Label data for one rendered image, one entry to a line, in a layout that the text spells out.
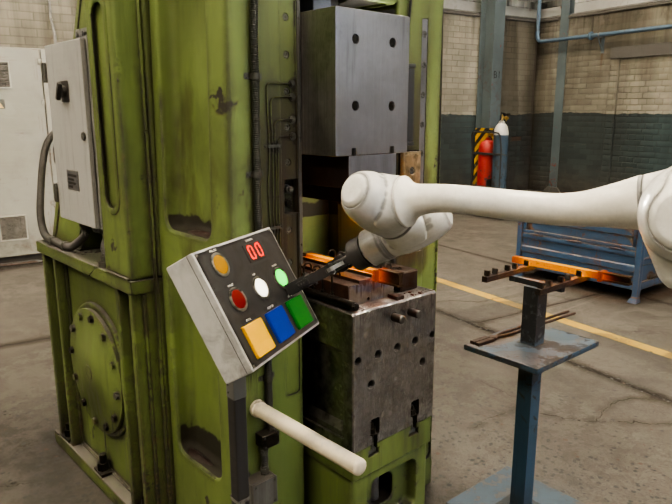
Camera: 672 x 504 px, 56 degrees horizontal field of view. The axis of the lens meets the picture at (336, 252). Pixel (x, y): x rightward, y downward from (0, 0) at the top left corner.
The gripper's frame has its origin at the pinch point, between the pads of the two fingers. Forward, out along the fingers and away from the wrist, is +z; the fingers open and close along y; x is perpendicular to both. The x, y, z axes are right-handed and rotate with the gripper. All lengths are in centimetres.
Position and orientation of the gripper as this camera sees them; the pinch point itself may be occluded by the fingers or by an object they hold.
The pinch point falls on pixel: (299, 284)
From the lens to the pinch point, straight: 154.3
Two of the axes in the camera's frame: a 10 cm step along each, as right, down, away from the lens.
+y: 3.9, -2.0, 9.0
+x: -4.6, -8.9, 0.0
